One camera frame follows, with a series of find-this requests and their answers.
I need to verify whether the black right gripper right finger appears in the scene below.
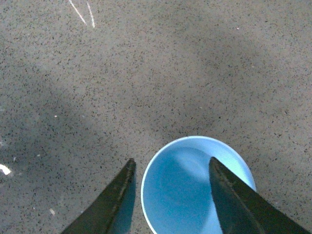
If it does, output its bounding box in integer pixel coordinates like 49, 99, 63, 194
209, 157, 310, 234

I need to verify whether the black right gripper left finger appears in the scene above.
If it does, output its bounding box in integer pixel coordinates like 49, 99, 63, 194
62, 158, 136, 234

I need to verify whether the light blue plastic cup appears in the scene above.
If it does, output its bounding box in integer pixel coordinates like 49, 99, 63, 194
141, 136, 256, 234

